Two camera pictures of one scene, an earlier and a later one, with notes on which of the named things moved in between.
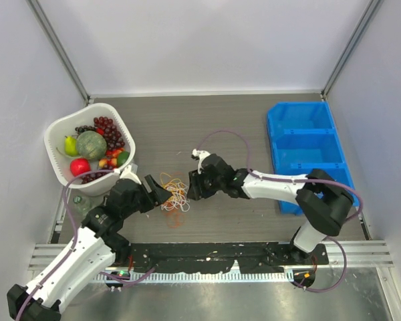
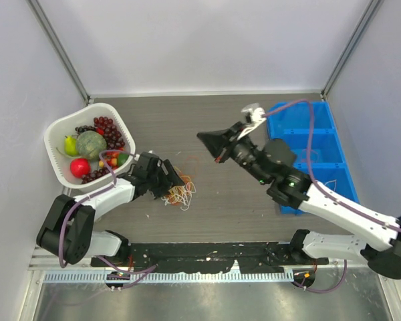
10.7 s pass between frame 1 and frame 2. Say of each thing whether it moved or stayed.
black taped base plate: stayed
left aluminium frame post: stayed
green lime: stayed
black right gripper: moved
